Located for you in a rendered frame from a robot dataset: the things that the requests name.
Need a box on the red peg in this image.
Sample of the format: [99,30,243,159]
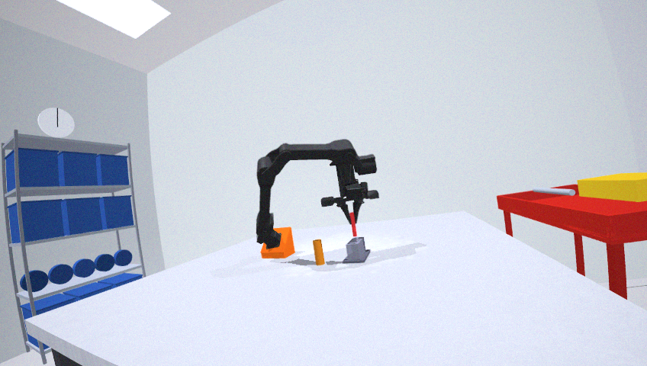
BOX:
[349,213,357,236]

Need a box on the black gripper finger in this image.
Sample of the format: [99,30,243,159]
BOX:
[337,204,352,225]
[352,201,365,224]

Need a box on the orange cylinder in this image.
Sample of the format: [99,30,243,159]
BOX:
[312,239,325,266]

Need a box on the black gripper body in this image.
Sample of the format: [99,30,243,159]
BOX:
[320,176,379,207]

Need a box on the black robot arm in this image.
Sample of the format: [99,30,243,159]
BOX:
[256,139,377,249]

